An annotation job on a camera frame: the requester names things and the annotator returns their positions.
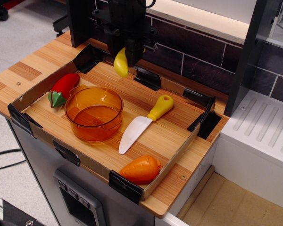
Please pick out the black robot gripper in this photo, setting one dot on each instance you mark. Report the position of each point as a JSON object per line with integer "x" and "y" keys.
{"x": 126, "y": 27}

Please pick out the yellow toy banana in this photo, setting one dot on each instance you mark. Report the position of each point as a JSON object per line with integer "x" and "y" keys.
{"x": 121, "y": 64}

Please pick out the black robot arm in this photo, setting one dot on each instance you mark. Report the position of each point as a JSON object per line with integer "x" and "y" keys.
{"x": 129, "y": 3}

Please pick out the cardboard fence with black tape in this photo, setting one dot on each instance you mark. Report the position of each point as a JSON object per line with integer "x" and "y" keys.
{"x": 180, "y": 141}

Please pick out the orange transparent plastic pot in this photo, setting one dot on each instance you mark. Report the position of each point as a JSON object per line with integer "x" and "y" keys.
{"x": 94, "y": 113}

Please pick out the red toy chili pepper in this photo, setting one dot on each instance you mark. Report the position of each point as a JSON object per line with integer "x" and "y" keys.
{"x": 60, "y": 92}

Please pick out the orange toy carrot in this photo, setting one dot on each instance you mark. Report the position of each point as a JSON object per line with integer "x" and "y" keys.
{"x": 142, "y": 170}

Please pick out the white toy sink drainboard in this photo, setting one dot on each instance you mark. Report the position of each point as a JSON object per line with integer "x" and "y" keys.
{"x": 257, "y": 126}

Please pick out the grey toy oven front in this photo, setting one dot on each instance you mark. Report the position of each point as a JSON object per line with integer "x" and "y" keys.
{"x": 83, "y": 207}

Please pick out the black vertical post left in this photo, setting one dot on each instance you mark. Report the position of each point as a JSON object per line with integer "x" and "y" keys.
{"x": 79, "y": 14}

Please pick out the black vertical post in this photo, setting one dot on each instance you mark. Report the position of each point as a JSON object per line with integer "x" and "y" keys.
{"x": 263, "y": 18}
{"x": 79, "y": 14}

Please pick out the yellow handled toy knife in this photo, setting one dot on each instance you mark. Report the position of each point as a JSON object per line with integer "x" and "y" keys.
{"x": 139, "y": 124}

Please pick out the black vertical post right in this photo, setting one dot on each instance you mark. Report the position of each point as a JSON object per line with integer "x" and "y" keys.
{"x": 263, "y": 18}

